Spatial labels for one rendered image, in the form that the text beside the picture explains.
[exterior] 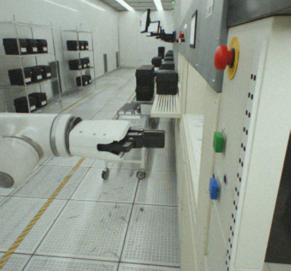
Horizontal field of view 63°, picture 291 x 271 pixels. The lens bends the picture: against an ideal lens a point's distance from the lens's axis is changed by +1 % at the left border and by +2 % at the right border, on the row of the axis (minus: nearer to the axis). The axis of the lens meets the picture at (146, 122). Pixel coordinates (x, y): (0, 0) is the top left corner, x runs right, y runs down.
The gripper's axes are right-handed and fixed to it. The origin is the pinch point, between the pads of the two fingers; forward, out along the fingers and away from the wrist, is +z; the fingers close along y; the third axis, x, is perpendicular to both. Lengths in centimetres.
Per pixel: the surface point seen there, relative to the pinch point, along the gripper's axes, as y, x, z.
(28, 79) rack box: -356, -42, -244
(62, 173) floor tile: -180, -120, -114
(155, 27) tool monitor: -443, 45, -28
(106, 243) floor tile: -90, -120, -40
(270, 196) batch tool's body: 14.1, -1.6, 15.9
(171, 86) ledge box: -233, -30, 5
